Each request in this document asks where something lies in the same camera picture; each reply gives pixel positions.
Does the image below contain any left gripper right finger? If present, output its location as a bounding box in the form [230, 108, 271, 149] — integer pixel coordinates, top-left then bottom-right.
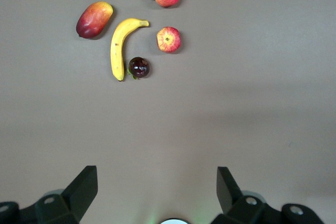
[211, 166, 328, 224]

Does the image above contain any red yellow mango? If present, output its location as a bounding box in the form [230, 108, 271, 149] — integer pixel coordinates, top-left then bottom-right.
[76, 1, 114, 39]

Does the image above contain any yellow banana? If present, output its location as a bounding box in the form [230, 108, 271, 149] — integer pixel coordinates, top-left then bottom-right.
[110, 17, 150, 82]

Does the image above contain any red yellow apple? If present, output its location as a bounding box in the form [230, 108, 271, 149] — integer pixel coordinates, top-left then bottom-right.
[156, 26, 182, 54]

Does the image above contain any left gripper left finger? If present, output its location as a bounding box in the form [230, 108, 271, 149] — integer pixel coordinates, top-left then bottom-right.
[0, 165, 99, 224]

